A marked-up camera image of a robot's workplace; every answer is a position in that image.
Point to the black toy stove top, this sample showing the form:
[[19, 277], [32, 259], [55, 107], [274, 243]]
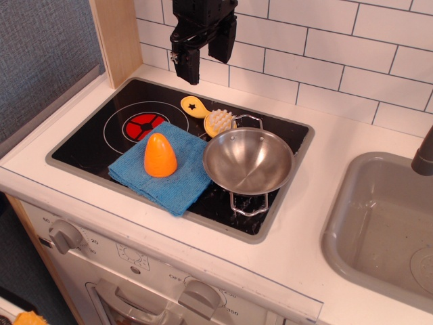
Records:
[[134, 112]]

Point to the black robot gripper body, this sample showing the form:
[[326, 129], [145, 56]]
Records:
[[203, 12]]

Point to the grey oven door handle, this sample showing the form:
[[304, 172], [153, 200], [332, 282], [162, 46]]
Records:
[[133, 305]]

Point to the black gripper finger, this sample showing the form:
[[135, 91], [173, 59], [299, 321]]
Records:
[[221, 46], [185, 54]]

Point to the grey faucet spout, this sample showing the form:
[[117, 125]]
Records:
[[422, 161]]

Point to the yellow dish brush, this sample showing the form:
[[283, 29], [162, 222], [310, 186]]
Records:
[[215, 122]]

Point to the blue folded microfiber cloth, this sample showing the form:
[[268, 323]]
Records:
[[177, 192]]

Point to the orange object at corner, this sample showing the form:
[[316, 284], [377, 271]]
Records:
[[29, 318]]

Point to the grey left timer knob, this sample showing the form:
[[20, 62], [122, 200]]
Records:
[[65, 236]]

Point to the grey oven temperature knob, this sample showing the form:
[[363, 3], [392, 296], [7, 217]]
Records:
[[200, 298]]

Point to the small stainless steel pan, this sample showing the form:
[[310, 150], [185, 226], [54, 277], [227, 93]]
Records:
[[248, 160]]

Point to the orange plastic toy carrot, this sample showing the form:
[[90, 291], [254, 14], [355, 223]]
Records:
[[159, 159]]

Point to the light wooden side post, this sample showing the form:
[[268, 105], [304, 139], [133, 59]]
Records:
[[117, 31]]

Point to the grey plastic sink basin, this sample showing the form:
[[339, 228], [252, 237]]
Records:
[[379, 231]]

